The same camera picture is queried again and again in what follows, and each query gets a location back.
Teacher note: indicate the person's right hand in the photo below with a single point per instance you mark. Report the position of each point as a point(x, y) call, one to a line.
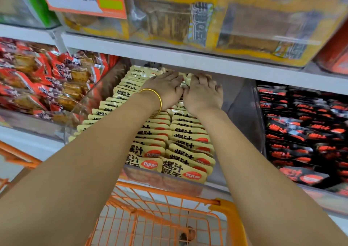
point(204, 96)

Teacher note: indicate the person's left hand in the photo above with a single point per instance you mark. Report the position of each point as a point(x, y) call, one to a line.
point(163, 89)

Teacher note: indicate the row of yellow orange snacks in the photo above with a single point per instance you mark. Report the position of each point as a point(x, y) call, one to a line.
point(190, 161)
point(100, 111)
point(147, 145)

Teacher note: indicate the row of black orange snacks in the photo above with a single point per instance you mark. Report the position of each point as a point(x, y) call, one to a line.
point(277, 129)
point(338, 108)
point(321, 134)

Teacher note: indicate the orange shopping cart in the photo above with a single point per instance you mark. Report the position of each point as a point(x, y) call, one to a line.
point(234, 210)

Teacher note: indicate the person's left forearm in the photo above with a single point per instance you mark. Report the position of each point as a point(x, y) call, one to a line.
point(70, 183)

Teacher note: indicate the person's right forearm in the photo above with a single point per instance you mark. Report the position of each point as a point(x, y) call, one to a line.
point(272, 199)

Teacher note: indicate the stack of yellow trimmed packets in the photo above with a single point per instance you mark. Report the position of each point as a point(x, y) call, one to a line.
point(244, 25)

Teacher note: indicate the pile of red tan packets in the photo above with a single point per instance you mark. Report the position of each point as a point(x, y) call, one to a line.
point(38, 80)

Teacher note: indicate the stack of orange trimmed packets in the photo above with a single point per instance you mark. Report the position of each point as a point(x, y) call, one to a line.
point(334, 52)

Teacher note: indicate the stack of green packets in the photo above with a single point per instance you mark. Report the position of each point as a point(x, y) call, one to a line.
point(24, 3)

